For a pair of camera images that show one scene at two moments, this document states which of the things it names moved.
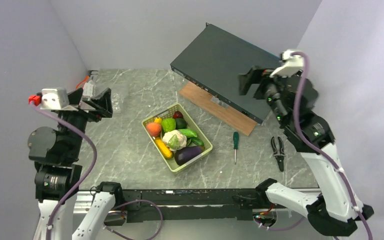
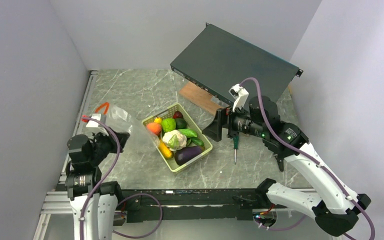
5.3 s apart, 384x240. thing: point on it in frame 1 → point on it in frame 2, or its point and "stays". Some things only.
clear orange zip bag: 102,83 → 103,119
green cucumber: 187,132 stays
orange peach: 153,128 stays
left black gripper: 102,104 → 111,138
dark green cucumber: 197,141 stays
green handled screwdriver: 236,137 stays
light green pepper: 168,124 stays
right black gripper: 257,76 → 214,130
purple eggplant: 182,154 stays
